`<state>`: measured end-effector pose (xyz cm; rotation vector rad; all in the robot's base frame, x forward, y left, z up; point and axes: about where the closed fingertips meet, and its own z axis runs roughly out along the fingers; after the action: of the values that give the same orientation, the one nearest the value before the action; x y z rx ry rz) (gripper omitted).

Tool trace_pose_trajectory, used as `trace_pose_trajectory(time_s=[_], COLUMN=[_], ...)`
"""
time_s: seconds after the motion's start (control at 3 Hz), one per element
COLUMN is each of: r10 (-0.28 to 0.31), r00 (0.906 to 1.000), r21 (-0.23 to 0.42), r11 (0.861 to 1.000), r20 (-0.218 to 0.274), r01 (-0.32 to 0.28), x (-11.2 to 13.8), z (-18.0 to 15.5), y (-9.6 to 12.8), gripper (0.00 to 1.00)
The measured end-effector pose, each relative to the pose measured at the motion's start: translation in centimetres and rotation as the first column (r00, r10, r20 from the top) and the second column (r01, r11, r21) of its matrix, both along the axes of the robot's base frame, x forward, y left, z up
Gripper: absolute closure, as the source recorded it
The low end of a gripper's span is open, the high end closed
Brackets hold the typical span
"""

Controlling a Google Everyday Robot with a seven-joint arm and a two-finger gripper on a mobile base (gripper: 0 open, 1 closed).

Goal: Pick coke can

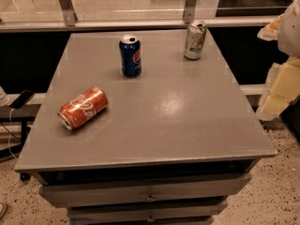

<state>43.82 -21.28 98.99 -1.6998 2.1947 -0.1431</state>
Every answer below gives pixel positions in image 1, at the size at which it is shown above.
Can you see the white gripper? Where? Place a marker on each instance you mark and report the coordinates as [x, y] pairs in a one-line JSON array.
[[291, 32]]

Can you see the white green 7up can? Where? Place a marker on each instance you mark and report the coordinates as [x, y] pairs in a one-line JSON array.
[[196, 33]]

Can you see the blue pepsi can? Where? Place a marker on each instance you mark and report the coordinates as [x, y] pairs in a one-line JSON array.
[[131, 58]]

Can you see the red coke can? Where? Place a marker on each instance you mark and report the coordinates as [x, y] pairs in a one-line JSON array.
[[82, 108]]

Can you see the grey drawer cabinet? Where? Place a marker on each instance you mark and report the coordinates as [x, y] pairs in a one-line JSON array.
[[178, 118]]

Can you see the grey drawer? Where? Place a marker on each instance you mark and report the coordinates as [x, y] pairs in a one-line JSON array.
[[145, 190], [148, 213]]

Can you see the black smartphone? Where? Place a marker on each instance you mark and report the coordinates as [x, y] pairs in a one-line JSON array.
[[22, 99]]

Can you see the top grey drawer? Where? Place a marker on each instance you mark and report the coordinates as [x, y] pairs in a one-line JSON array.
[[145, 190]]

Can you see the metal railing frame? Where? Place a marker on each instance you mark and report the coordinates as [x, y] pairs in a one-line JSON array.
[[90, 15]]

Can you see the black side table frame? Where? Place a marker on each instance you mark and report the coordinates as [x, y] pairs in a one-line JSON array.
[[15, 127]]

